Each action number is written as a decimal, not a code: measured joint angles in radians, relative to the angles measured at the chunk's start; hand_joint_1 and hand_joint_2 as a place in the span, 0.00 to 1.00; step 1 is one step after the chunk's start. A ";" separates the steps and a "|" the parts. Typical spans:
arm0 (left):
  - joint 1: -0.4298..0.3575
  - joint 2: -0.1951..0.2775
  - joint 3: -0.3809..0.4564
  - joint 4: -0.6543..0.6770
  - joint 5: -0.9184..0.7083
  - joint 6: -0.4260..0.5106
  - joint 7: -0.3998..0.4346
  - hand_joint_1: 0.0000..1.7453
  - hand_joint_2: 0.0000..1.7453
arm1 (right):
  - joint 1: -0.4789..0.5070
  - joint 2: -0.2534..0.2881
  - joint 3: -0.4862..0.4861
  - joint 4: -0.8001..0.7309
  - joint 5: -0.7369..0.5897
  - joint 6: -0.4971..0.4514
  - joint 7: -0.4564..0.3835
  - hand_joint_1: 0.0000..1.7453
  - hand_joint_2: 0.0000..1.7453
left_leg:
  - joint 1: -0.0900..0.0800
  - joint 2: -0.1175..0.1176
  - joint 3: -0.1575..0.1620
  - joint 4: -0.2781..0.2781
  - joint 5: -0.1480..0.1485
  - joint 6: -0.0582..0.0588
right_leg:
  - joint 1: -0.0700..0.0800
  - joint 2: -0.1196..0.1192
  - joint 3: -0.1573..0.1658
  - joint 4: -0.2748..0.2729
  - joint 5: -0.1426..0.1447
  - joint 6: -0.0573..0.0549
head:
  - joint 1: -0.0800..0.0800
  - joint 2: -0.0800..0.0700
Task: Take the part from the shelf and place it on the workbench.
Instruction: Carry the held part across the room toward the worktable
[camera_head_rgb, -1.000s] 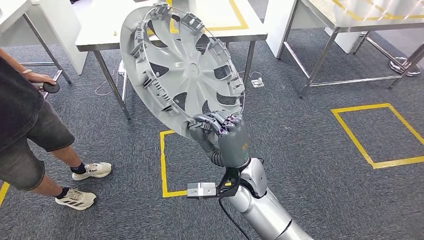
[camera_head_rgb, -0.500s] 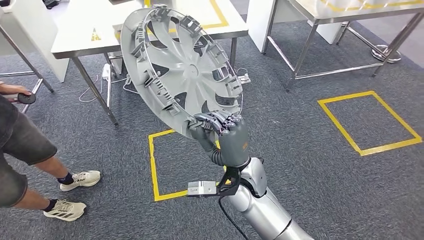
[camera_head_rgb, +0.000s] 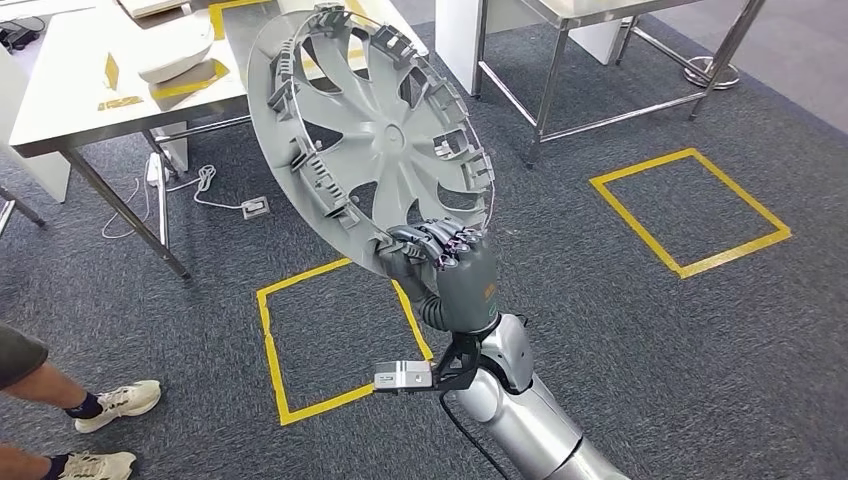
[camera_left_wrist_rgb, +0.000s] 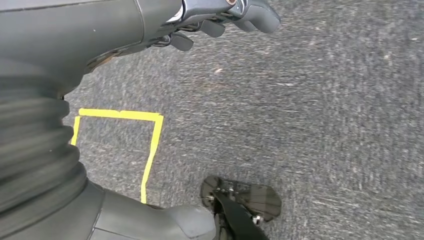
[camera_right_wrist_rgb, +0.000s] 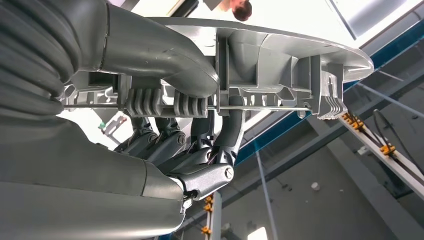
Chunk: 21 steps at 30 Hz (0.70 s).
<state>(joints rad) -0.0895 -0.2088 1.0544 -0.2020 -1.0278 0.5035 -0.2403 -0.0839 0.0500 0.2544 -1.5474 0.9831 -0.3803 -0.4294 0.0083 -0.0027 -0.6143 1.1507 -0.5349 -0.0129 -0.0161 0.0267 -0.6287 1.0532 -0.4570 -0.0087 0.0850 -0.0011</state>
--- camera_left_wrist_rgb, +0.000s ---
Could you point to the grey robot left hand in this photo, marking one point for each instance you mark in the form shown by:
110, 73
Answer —
82, 30

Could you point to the ribbed grey left arm sleeve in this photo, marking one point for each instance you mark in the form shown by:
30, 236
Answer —
33, 149

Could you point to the yellow floor tape square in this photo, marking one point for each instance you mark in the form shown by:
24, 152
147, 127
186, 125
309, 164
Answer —
153, 155

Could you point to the black robot foot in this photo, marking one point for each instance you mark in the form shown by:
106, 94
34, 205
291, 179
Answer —
261, 198

